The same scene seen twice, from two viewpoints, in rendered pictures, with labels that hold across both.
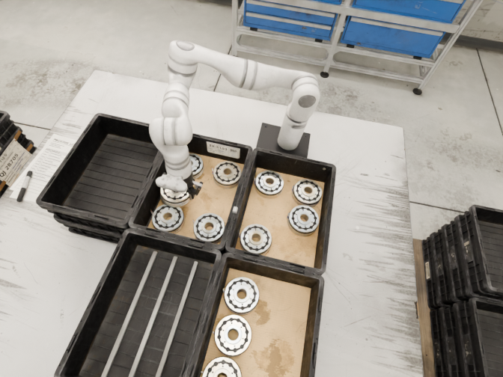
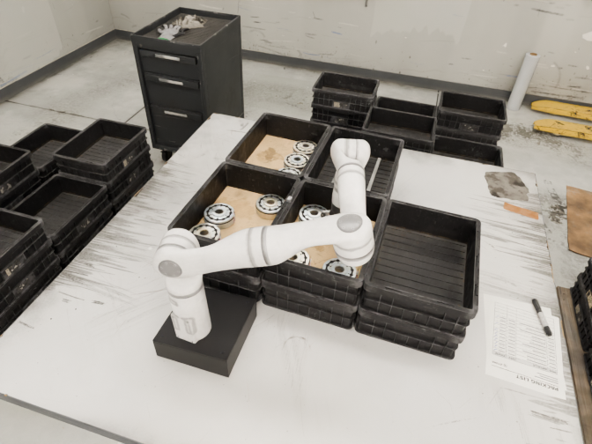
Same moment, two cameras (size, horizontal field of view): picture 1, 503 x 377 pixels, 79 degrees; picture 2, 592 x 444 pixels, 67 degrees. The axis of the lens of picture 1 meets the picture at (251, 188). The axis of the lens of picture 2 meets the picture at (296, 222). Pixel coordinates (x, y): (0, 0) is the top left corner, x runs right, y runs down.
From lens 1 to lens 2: 1.57 m
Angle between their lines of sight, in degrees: 80
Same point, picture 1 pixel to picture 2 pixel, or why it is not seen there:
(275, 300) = not seen: hidden behind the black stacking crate
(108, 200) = (421, 253)
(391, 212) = (98, 258)
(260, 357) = (279, 157)
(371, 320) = (181, 190)
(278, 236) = (247, 211)
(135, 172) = (403, 277)
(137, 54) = not seen: outside the picture
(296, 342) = (253, 159)
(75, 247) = not seen: hidden behind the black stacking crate
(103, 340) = (386, 173)
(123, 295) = (381, 189)
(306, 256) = (226, 196)
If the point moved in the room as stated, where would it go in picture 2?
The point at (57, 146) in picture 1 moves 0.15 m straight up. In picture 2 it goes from (543, 375) to (566, 345)
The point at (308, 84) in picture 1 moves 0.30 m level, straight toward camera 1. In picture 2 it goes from (176, 233) to (234, 168)
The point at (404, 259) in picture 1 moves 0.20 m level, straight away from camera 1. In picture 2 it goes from (121, 220) to (62, 233)
